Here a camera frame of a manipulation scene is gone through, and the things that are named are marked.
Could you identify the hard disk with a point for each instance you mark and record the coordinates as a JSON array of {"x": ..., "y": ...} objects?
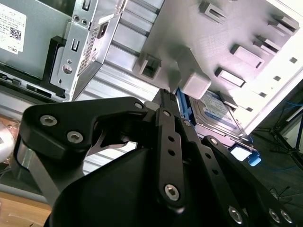
[{"x": 213, "y": 111}]

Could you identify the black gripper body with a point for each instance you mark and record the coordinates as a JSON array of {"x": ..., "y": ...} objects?
[{"x": 106, "y": 201}]

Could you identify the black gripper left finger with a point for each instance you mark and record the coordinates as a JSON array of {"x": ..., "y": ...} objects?
[{"x": 71, "y": 118}]

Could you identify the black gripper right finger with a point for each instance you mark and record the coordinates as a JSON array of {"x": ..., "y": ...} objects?
[{"x": 236, "y": 189}]

